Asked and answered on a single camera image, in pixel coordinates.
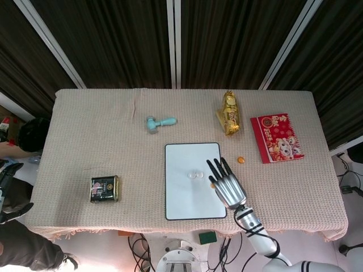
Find white silver robot base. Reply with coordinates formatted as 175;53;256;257
155;239;205;272

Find teal toy hammer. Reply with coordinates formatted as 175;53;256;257
145;116;177;135

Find black gold tin can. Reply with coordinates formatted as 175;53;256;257
90;175;122;203

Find black round bag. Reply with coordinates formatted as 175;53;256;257
18;117;52;152

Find white frame post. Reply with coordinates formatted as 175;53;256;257
21;0;86;89
258;0;316;91
166;0;182;89

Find gold foil snack bag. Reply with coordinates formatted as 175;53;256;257
220;90;242;137

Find person in brown clothes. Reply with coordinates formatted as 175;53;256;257
0;220;79;272

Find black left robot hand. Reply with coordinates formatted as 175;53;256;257
0;162;35;225

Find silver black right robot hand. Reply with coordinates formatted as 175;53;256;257
206;157;247;210

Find dark brown curtain panel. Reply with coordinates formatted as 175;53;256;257
31;0;172;89
0;0;79;114
180;0;309;90
269;0;363;151

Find red 2026 calendar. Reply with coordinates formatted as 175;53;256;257
250;113;306;164

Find white magnetic board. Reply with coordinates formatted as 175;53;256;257
164;142;227;221

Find pink waffle tablecloth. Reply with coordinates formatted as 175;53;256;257
29;88;349;243

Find green block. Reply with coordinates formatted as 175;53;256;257
198;231;218;245

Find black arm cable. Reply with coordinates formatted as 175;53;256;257
233;206;282;259

